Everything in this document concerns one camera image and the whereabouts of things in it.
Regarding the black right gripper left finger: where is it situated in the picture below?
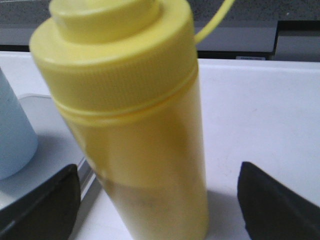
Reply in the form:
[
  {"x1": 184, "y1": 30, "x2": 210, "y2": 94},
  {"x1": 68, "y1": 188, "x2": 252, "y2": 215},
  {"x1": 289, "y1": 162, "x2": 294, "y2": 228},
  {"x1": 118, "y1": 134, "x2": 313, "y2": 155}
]
[{"x1": 0, "y1": 164, "x2": 81, "y2": 240}]

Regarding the yellow squeeze bottle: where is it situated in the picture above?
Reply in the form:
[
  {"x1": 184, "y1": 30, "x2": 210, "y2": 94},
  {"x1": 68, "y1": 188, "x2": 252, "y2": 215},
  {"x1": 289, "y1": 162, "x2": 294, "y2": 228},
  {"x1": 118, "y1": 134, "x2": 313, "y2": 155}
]
[{"x1": 29, "y1": 0, "x2": 233, "y2": 240}]

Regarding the light blue plastic cup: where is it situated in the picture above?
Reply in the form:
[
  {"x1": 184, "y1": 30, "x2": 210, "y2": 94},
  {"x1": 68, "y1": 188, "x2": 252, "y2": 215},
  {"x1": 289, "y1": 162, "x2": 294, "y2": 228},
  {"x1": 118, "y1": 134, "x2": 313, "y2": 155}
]
[{"x1": 0, "y1": 72, "x2": 38, "y2": 180}]

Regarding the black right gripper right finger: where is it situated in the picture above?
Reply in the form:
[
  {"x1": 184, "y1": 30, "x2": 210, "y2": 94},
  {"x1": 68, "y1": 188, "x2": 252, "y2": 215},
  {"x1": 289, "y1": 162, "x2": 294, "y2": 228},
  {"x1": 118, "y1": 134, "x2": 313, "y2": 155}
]
[{"x1": 237, "y1": 161, "x2": 320, "y2": 240}]

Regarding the silver digital kitchen scale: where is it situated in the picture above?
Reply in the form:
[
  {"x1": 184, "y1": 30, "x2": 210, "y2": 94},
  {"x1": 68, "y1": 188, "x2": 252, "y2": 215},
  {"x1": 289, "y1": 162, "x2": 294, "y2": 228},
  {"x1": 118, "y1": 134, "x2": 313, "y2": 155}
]
[{"x1": 0, "y1": 94, "x2": 96, "y2": 209}]

